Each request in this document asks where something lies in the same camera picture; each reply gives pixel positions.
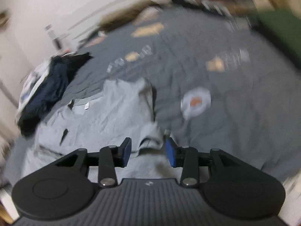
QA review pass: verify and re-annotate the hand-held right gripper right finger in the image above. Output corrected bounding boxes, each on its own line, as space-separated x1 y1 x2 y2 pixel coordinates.
165 137 236 189

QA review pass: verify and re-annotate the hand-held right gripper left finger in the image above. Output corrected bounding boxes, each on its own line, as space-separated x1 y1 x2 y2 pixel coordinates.
55 137 132 189

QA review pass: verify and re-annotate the grey t-shirt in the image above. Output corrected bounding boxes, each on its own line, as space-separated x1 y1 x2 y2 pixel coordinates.
5 77 170 187

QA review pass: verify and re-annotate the stack of brown folded clothes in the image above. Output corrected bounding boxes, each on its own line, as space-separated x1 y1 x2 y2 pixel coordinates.
98 2 161 31

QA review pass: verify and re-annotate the row of mixed folded clothes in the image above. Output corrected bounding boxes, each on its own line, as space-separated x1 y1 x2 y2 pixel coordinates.
169 0 259 17

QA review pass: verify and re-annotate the grey quilted bedspread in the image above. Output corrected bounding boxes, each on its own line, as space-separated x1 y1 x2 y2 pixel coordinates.
5 5 301 186

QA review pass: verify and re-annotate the navy garment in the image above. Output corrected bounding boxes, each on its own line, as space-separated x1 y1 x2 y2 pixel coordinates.
17 56 71 133

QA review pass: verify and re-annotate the black garment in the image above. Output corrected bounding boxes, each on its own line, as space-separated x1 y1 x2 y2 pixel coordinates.
17 112 43 137
68 52 94 69

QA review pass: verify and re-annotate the light grey hoodie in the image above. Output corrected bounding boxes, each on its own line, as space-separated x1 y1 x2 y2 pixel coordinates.
15 58 55 115

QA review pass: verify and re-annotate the white pillow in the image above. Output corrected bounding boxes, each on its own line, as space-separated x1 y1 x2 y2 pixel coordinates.
138 7 163 24

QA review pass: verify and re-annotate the white headboard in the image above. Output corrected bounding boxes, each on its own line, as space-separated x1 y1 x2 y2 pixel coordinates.
59 0 189 43

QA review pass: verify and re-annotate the dark green folded garment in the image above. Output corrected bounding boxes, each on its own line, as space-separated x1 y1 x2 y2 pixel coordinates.
256 9 301 60

